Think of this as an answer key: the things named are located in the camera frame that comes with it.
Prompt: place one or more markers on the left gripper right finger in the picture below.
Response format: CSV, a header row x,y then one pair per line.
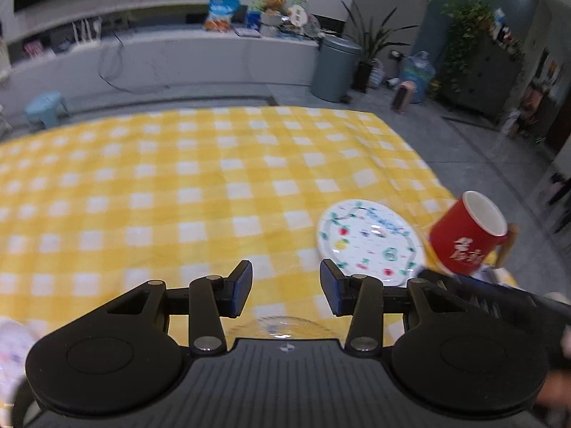
x,y
342,292

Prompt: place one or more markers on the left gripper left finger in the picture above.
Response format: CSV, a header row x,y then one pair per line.
x,y
213,295

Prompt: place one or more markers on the white fruity painted plate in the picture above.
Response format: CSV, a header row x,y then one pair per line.
x,y
365,237

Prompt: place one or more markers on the clear glass sticker plate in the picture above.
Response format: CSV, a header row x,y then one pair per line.
x,y
280,328

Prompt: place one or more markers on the white sticker plate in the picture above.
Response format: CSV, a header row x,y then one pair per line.
x,y
16,340

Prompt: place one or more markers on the person right hand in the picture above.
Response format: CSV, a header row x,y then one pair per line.
x,y
556,392

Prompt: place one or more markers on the red ceramic mug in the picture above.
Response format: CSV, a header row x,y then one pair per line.
x,y
468,232

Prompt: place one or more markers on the yellow checkered tablecloth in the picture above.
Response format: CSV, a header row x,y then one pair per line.
x,y
89,211

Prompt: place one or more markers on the pink heater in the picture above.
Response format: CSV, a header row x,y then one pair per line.
x,y
403,96

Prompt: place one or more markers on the grey trash bin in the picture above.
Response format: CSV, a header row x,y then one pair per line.
x,y
333,73

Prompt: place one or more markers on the blue water jug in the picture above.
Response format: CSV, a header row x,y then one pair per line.
x,y
420,71

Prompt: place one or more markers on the tall potted plant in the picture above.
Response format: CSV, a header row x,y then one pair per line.
x,y
372,38

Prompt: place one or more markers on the light blue plastic stool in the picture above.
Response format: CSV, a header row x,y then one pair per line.
x,y
45,109

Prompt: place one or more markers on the blue snack bag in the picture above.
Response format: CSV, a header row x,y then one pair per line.
x,y
220,15

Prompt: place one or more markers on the brown teddy bear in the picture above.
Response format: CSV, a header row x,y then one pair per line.
x,y
274,7

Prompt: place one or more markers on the white wifi router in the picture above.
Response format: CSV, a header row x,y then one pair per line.
x,y
87,34

